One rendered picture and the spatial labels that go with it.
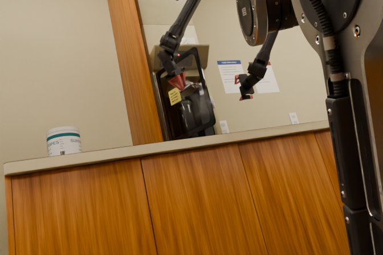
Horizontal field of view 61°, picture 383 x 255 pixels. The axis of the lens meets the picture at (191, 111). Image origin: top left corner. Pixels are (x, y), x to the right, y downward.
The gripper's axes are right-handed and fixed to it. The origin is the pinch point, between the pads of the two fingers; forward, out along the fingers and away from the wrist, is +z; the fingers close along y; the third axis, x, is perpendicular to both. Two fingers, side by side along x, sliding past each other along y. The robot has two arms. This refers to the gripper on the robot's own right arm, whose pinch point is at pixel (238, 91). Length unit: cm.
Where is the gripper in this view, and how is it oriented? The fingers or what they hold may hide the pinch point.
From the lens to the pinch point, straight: 179.2
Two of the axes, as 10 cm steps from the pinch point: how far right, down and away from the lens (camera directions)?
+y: -2.2, -9.3, 2.9
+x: -9.1, 0.9, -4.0
